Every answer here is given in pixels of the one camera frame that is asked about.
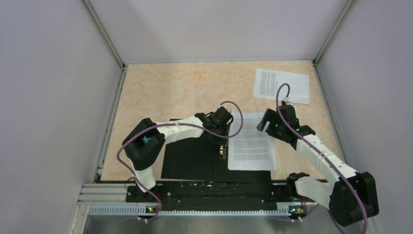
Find single printed paper sheet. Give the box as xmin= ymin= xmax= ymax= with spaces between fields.
xmin=253 ymin=68 xmax=310 ymax=104

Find printed paper stack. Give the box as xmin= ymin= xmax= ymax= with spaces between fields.
xmin=227 ymin=112 xmax=277 ymax=171

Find teal folder black inside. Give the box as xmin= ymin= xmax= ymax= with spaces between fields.
xmin=161 ymin=134 xmax=271 ymax=183

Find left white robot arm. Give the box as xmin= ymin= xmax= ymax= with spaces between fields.
xmin=120 ymin=106 xmax=242 ymax=202

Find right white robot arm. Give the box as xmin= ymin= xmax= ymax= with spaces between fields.
xmin=257 ymin=102 xmax=379 ymax=227

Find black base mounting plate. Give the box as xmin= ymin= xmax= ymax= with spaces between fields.
xmin=126 ymin=180 xmax=314 ymax=214

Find blue orange toy car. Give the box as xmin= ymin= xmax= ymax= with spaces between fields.
xmin=142 ymin=136 xmax=151 ymax=144

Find aluminium frame rail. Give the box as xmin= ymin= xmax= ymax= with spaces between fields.
xmin=79 ymin=180 xmax=315 ymax=216

